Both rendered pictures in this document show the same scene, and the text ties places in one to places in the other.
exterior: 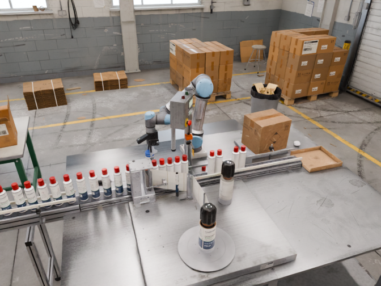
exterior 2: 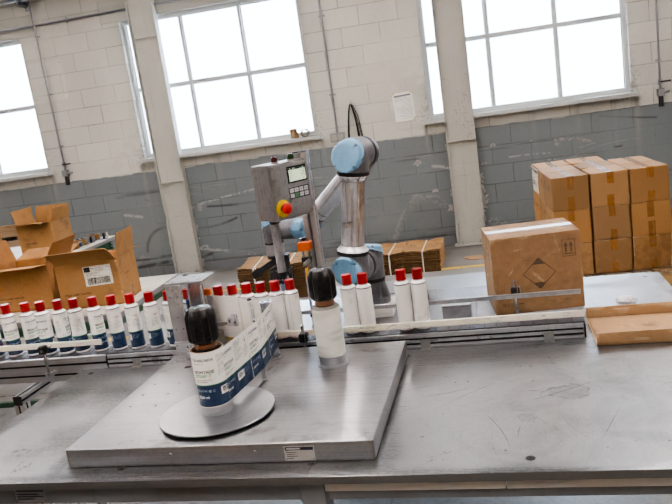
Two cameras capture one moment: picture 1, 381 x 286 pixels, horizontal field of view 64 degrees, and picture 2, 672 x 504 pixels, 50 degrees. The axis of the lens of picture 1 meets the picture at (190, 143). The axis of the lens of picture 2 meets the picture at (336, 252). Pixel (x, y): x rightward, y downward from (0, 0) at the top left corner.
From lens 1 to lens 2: 1.50 m
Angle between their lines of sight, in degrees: 35
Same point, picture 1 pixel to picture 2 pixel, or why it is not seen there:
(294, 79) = not seen: outside the picture
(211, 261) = (199, 426)
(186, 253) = (176, 413)
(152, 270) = (105, 426)
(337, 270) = not seen: outside the picture
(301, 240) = (426, 437)
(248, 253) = (278, 428)
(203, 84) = (341, 147)
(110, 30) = (427, 163)
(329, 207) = (568, 399)
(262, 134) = (495, 259)
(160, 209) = not seen: hidden behind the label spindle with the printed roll
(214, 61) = (615, 192)
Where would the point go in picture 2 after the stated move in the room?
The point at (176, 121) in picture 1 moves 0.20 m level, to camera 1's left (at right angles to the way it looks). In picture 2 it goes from (263, 205) to (217, 208)
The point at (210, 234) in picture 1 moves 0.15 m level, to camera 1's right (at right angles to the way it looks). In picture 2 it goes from (201, 366) to (247, 370)
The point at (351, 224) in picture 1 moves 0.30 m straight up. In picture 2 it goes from (587, 429) to (578, 304)
